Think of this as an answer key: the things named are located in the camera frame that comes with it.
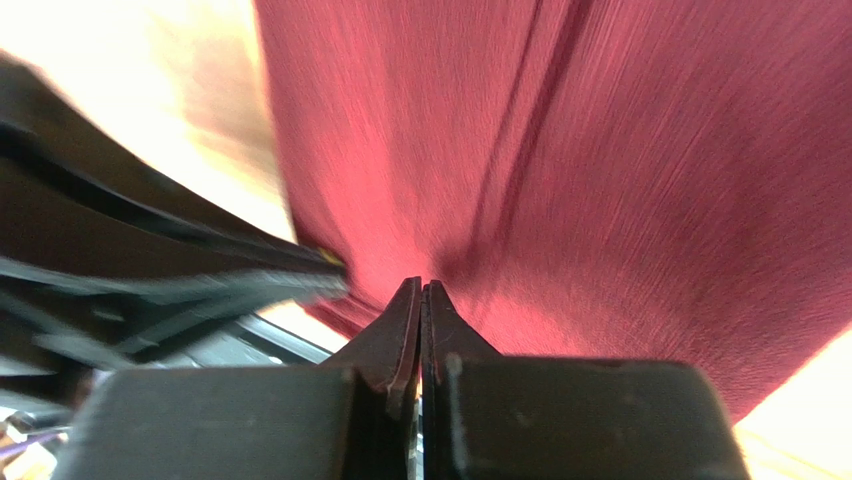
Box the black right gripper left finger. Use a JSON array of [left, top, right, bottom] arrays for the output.
[[54, 277, 422, 480]]

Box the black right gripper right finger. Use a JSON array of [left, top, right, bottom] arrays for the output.
[[421, 281, 749, 479]]

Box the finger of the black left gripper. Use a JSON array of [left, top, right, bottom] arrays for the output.
[[1, 269, 347, 400], [1, 57, 347, 293]]

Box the dark red cloth napkin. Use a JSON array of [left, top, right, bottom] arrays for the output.
[[256, 1, 851, 419]]

